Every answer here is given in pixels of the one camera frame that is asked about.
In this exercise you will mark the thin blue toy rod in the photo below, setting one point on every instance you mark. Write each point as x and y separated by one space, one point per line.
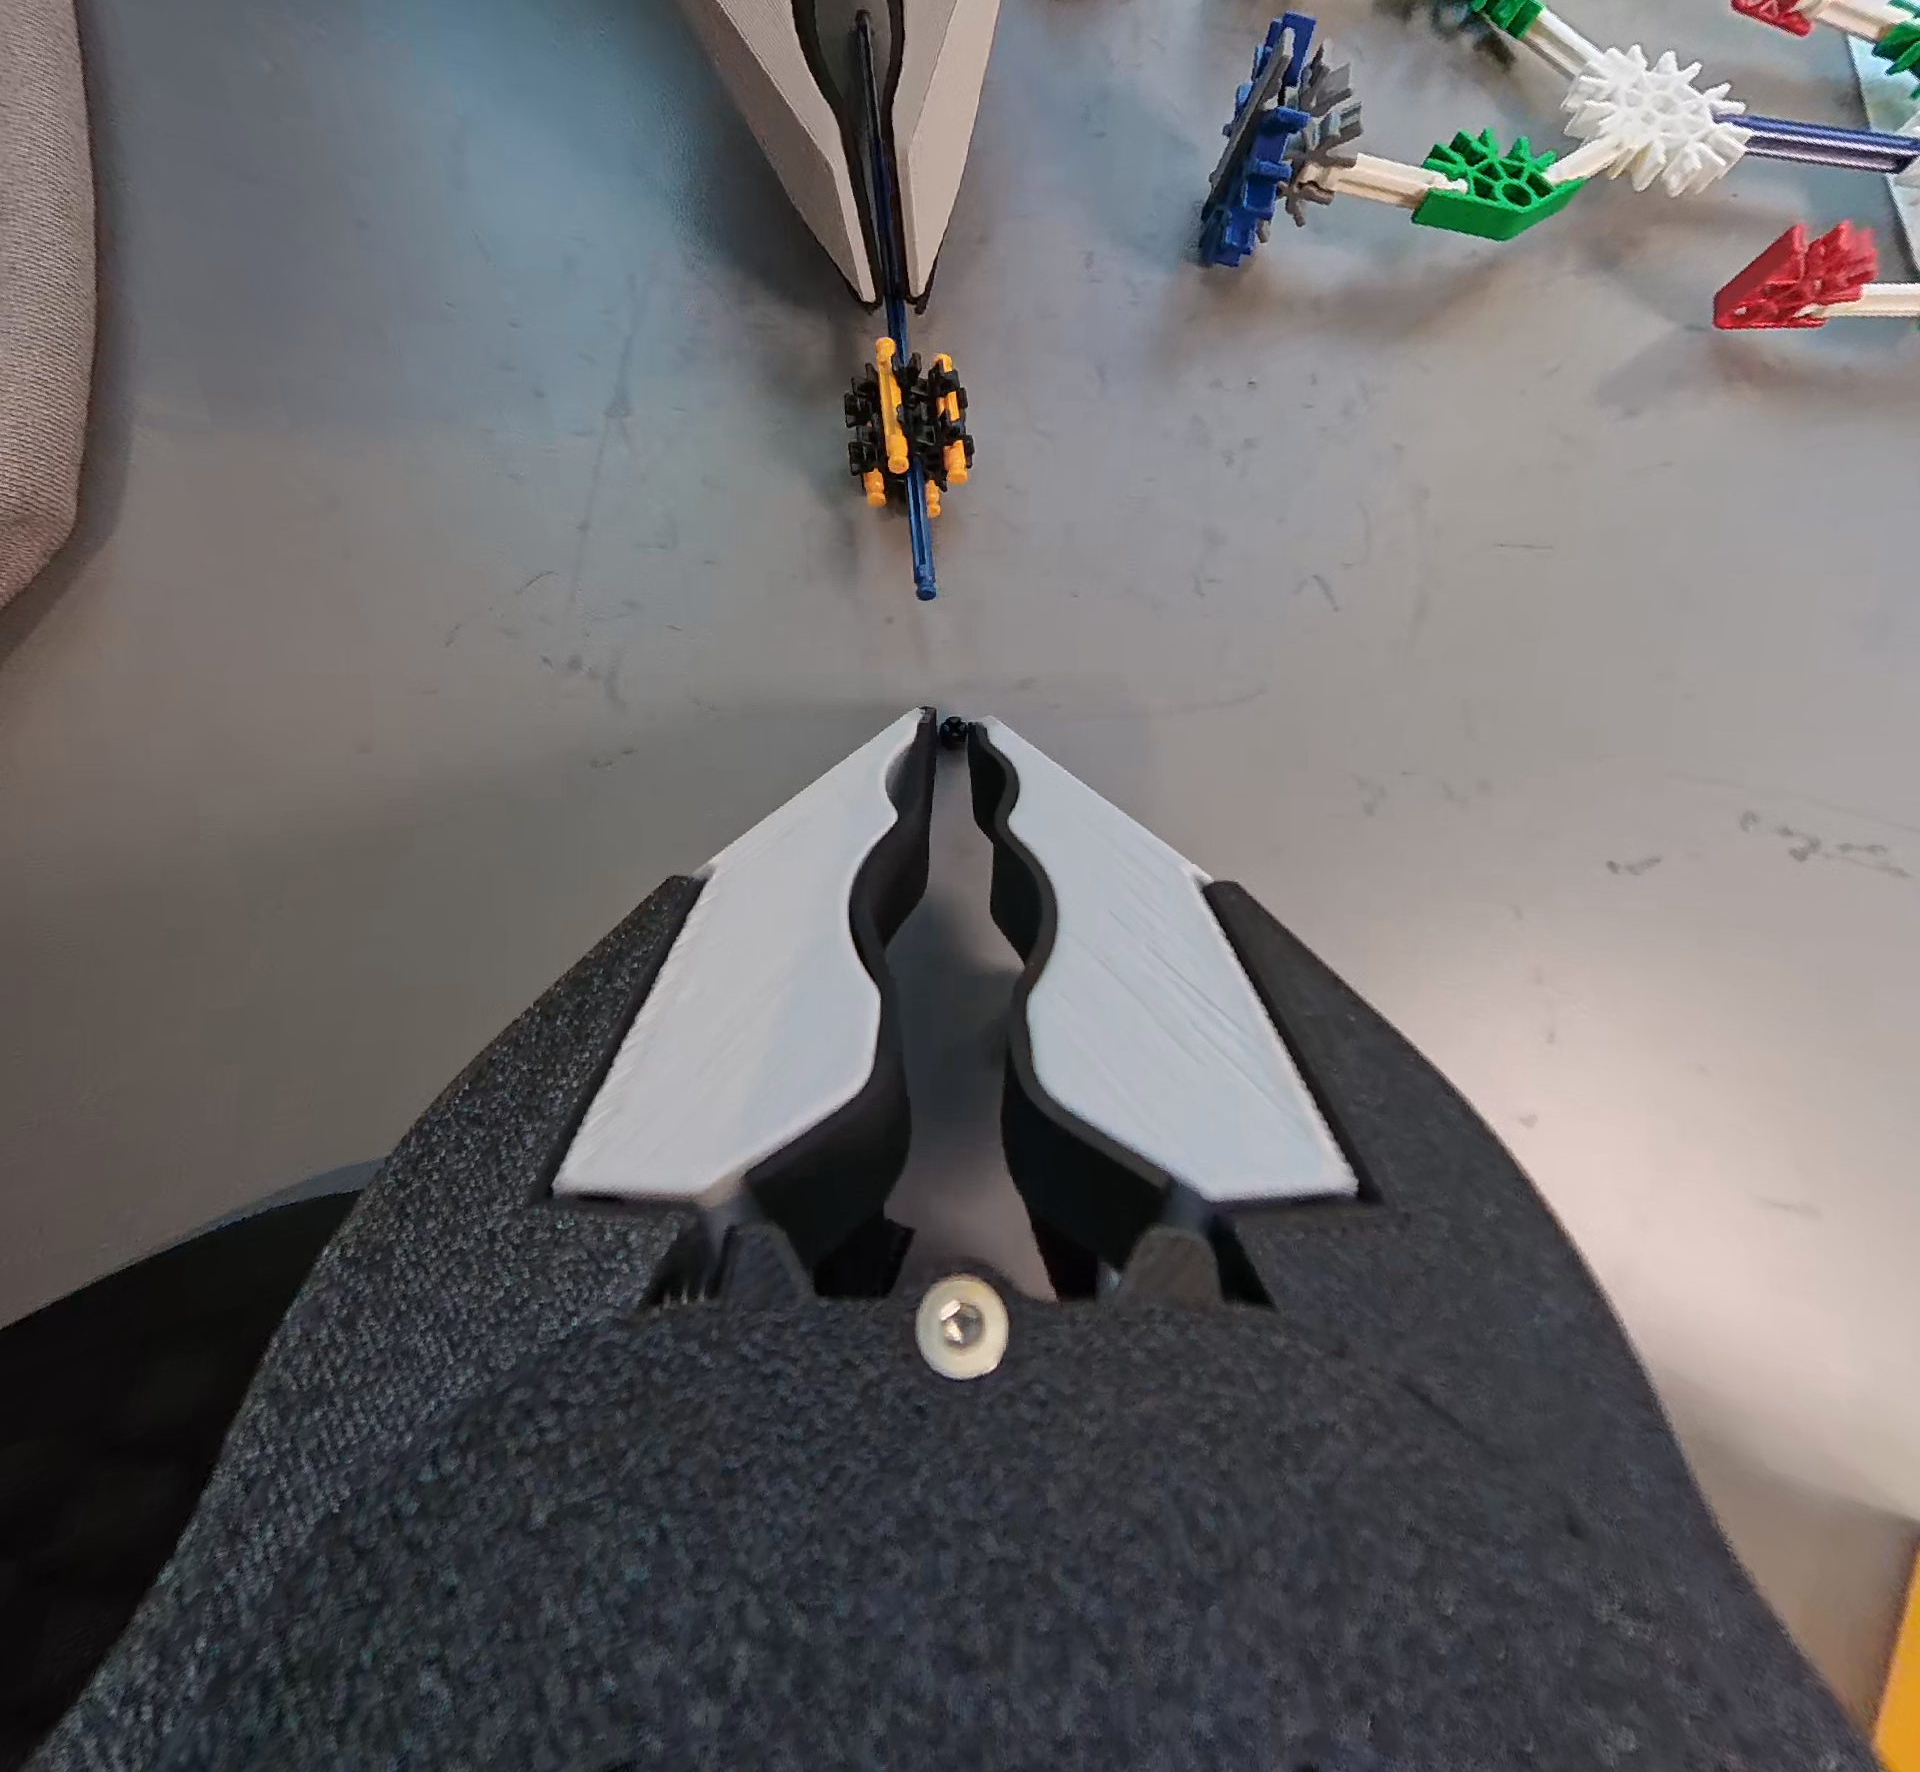
918 540

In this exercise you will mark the multicoloured construction toy model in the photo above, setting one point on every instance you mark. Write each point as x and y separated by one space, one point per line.
1651 115

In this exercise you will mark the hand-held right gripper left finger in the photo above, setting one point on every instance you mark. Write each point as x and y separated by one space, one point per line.
750 1021

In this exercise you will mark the black orange toy wheel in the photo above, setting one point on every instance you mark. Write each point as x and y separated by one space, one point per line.
944 414

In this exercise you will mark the person's right leg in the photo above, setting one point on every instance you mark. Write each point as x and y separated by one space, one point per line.
89 1501

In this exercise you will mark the beige printed hoodie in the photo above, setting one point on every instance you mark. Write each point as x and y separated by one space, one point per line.
39 228

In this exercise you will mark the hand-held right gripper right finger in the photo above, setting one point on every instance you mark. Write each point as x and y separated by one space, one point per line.
1169 1050

